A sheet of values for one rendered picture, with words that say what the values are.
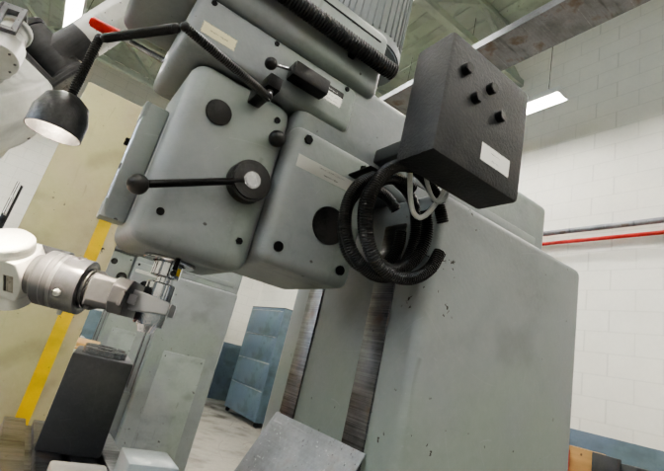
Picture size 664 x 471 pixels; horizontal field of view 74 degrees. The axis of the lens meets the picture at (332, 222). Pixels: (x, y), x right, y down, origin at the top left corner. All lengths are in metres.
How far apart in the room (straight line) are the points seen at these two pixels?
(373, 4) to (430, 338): 0.73
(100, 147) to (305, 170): 1.92
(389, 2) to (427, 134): 0.53
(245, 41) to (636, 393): 4.38
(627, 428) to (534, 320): 3.74
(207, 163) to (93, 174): 1.86
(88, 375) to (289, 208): 0.56
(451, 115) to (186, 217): 0.42
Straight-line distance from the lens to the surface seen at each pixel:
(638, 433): 4.71
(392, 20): 1.11
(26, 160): 10.08
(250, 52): 0.82
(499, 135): 0.76
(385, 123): 0.95
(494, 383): 0.93
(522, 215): 1.26
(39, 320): 2.50
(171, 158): 0.72
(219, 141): 0.75
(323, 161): 0.81
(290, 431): 1.00
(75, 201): 2.54
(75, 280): 0.78
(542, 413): 1.07
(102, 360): 1.07
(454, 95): 0.70
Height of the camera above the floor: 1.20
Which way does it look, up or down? 18 degrees up
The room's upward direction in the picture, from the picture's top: 14 degrees clockwise
